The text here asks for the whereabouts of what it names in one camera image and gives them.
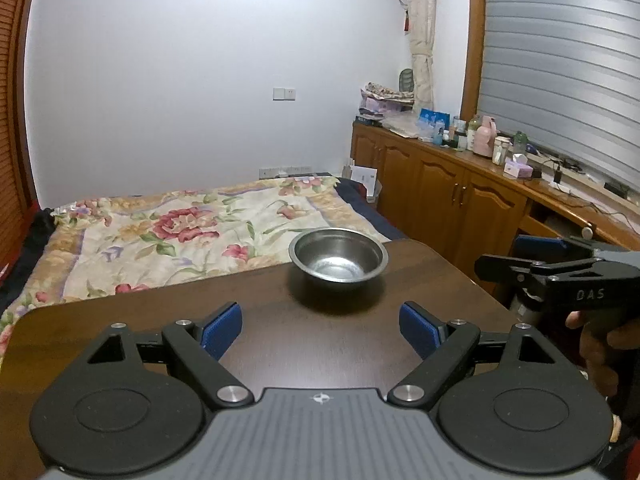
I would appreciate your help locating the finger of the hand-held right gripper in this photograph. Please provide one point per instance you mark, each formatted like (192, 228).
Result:
(500, 269)
(540, 247)

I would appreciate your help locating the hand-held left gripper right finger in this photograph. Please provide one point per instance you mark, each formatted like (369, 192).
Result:
(417, 329)

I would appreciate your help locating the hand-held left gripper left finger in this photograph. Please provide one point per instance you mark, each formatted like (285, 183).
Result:
(222, 331)

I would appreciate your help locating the stainless steel bowl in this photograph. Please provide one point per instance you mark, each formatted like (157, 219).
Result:
(340, 257)

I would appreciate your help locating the person's right hand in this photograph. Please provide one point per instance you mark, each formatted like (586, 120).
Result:
(597, 355)

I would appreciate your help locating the silver metal flask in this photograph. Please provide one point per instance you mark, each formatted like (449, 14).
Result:
(525, 305)

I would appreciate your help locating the pink tissue box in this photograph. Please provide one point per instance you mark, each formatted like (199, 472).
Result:
(517, 167)

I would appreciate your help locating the wooden cabinet with counter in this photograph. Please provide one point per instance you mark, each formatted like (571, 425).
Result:
(435, 190)

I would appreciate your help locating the floral bed blanket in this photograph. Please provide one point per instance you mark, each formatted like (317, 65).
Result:
(175, 240)

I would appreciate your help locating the white jar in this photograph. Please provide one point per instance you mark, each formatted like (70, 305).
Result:
(501, 152)

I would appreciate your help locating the green lidded bottle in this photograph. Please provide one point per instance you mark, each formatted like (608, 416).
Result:
(520, 144)

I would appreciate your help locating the pink thermos jug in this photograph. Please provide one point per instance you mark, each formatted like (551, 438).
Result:
(484, 137)

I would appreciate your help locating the navy bed sheet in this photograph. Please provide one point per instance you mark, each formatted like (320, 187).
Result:
(370, 205)

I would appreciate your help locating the pale green bottle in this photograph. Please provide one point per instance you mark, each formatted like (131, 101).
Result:
(473, 132)

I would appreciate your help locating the white paper bags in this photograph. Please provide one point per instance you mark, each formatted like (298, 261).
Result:
(362, 177)

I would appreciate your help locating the blue printed box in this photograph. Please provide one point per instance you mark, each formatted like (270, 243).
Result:
(434, 121)

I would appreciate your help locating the clear plastic bag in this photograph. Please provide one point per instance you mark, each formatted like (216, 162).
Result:
(404, 126)

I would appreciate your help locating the grey window blind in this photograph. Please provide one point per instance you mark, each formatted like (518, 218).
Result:
(560, 60)

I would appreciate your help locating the stack of folded cloths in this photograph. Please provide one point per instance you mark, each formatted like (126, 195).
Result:
(385, 102)

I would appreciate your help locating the dark clothing pile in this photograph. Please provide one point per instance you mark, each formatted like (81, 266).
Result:
(30, 240)

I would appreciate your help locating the beige patterned curtain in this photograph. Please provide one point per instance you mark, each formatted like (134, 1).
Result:
(420, 25)

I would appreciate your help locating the red hanging tassel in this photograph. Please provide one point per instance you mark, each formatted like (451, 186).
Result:
(407, 20)

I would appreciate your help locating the wooden louvered wardrobe door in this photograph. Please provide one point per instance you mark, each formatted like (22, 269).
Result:
(12, 110)

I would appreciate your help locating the white wall switch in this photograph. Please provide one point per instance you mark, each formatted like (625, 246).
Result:
(284, 93)

